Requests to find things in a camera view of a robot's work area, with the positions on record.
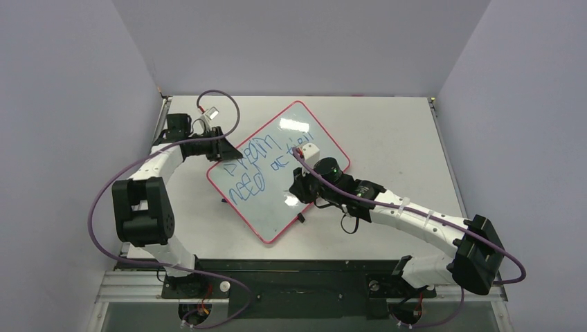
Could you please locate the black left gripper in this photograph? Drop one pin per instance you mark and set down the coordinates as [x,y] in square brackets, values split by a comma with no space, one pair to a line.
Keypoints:
[221,150]

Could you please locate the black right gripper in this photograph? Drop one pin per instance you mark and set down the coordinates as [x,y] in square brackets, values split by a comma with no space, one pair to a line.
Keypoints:
[302,187]

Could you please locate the red-framed whiteboard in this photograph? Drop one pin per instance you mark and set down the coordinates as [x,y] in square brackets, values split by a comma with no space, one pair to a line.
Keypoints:
[257,185]

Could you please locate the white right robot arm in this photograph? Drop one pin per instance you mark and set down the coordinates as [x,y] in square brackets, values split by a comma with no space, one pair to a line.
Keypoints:
[471,250]

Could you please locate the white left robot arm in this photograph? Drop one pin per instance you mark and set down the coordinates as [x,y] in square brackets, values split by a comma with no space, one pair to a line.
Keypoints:
[142,208]

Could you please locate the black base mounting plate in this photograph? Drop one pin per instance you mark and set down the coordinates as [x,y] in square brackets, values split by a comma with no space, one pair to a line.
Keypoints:
[274,289]

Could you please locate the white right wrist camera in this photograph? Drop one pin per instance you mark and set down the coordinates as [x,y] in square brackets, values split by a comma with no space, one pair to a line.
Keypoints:
[309,153]

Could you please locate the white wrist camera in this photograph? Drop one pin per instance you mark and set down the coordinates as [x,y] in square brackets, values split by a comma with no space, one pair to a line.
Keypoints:
[309,153]
[207,117]

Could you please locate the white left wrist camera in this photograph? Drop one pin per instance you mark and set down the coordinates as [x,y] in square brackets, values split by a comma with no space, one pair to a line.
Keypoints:
[207,117]

